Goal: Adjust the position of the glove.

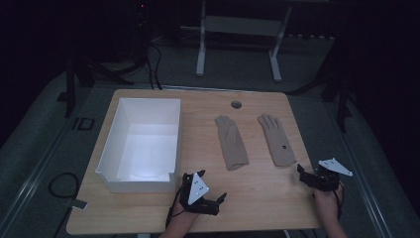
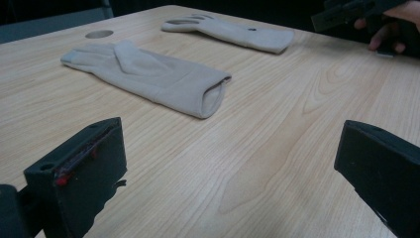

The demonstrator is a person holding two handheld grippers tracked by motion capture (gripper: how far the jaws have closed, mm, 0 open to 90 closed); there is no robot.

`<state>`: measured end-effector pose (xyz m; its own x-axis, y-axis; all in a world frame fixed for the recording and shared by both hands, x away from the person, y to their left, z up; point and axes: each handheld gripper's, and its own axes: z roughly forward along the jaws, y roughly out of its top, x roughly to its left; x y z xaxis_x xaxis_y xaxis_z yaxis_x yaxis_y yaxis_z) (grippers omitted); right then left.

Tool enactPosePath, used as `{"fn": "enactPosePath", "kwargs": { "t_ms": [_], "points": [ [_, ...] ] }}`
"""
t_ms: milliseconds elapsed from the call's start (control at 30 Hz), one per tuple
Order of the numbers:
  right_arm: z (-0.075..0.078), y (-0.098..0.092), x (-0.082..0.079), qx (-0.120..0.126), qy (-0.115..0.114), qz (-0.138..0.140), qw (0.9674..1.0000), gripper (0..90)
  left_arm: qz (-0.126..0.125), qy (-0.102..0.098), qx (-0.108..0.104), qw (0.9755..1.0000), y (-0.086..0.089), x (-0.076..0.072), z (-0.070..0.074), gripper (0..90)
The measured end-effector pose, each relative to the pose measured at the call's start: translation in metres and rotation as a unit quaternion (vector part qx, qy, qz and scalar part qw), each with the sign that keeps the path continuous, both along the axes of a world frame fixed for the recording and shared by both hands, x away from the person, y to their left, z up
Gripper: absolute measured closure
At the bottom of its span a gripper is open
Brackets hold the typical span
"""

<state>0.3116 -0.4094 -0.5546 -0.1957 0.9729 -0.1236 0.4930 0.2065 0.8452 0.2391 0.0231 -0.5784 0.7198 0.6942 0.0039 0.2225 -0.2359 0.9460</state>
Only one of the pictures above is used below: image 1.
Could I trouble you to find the black floor cables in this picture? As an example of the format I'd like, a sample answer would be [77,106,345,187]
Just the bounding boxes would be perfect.
[146,43,163,90]

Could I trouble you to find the black tripod stand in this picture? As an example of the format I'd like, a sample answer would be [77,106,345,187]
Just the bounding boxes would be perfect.
[63,0,151,119]

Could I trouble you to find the white metal stand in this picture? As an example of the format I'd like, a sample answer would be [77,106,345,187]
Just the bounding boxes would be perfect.
[195,0,293,83]

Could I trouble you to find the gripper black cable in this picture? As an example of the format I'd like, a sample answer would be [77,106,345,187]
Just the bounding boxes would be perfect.
[333,180,345,221]
[164,184,186,230]

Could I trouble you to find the person's left hand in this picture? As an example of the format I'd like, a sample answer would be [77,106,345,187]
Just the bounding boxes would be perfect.
[171,194,200,223]

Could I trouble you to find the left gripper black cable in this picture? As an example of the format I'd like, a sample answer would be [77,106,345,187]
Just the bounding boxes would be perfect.
[164,184,186,230]

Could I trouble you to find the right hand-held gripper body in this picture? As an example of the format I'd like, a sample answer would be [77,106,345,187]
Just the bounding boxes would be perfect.
[310,158,354,193]

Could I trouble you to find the beige glove with dark dot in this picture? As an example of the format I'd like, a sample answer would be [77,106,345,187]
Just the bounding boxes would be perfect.
[257,113,297,168]

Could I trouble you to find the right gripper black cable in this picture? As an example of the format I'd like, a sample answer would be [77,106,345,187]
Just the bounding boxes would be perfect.
[333,180,345,221]

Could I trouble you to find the person's right hand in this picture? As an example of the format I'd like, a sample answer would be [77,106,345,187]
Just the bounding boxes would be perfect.
[312,183,345,217]

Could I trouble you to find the white rectangular box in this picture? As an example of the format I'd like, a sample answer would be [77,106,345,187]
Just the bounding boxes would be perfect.
[94,97,182,194]

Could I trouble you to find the black square frame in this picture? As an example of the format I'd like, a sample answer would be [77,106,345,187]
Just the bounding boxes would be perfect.
[71,116,96,132]

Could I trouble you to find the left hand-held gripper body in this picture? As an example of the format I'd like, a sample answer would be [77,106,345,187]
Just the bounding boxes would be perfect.
[177,172,221,216]

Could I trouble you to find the black stand with legs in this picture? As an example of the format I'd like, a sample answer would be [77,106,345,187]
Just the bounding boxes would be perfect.
[286,33,353,134]

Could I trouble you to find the looped black cable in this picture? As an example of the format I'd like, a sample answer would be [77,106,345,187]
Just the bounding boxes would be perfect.
[48,172,80,200]

